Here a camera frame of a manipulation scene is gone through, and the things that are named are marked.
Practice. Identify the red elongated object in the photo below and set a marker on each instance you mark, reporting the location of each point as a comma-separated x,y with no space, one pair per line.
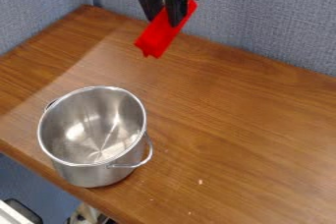
158,33

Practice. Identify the silver metal pot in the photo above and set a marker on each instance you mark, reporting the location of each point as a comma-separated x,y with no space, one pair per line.
92,134

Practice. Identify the white patterned object under table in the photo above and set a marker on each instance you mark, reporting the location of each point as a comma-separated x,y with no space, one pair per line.
88,215

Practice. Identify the black and white object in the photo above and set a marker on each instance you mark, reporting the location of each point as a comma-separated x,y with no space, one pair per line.
16,213

